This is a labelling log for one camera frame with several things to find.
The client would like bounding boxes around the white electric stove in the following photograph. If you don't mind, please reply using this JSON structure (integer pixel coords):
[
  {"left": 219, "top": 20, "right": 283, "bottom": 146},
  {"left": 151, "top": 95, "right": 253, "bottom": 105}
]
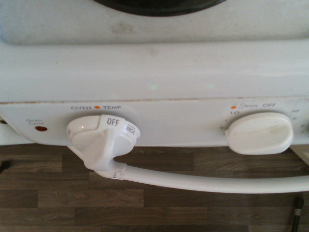
[{"left": 0, "top": 0, "right": 309, "bottom": 170}]

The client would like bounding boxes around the white oven temperature knob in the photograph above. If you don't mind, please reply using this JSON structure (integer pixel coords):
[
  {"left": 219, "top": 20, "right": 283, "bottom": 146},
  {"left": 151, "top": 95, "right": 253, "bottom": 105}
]
[{"left": 65, "top": 115, "right": 142, "bottom": 172}]

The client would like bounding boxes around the white burner knob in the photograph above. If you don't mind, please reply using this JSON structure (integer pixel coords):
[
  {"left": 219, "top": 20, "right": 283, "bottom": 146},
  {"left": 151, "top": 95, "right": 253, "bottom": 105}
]
[{"left": 224, "top": 111, "right": 295, "bottom": 155}]

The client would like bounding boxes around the black rod with grey band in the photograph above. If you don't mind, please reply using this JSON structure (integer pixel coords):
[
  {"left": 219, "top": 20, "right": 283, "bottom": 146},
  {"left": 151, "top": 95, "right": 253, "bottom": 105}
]
[{"left": 290, "top": 197, "right": 305, "bottom": 232}]

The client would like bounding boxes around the black coil burner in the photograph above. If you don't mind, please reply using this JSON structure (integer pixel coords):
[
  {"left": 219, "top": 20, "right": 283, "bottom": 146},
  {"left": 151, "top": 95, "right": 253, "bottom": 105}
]
[{"left": 93, "top": 0, "right": 226, "bottom": 17}]

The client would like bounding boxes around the white oven door handle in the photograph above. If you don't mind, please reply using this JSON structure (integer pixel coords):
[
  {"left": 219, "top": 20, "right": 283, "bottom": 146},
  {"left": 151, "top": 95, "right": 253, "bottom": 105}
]
[{"left": 70, "top": 145, "right": 309, "bottom": 194}]

